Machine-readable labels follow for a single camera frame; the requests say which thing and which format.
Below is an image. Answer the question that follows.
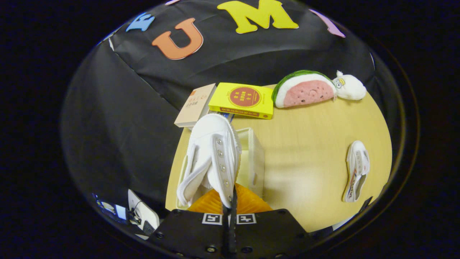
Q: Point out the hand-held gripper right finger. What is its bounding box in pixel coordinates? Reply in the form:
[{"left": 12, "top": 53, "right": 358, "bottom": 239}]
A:
[{"left": 232, "top": 183, "right": 313, "bottom": 259}]

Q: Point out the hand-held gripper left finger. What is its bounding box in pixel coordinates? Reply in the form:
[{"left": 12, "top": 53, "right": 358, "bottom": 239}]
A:
[{"left": 148, "top": 189, "right": 230, "bottom": 259}]

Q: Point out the beige plastic storage box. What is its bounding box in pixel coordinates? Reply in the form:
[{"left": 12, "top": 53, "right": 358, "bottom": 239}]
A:
[{"left": 175, "top": 127, "right": 266, "bottom": 211}]

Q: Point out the white canvas shoe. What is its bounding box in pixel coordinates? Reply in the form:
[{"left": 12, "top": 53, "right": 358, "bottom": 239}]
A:
[
  {"left": 176, "top": 113, "right": 242, "bottom": 209},
  {"left": 342, "top": 140, "right": 371, "bottom": 203}
]

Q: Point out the white plastic device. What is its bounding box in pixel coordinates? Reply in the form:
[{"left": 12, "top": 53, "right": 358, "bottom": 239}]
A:
[{"left": 128, "top": 189, "right": 160, "bottom": 236}]

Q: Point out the beige book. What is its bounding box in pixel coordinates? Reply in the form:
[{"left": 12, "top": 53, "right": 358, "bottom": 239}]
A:
[{"left": 174, "top": 83, "right": 217, "bottom": 128}]

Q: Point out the yellow book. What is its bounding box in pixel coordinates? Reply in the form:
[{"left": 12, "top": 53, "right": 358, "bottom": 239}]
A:
[{"left": 208, "top": 82, "right": 274, "bottom": 120}]

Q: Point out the watermelon slice plush toy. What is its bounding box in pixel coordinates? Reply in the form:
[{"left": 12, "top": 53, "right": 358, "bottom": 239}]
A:
[{"left": 271, "top": 70, "right": 337, "bottom": 109}]

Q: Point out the white plush toy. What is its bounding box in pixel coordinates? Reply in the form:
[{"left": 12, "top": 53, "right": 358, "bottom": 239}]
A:
[{"left": 331, "top": 70, "right": 367, "bottom": 101}]

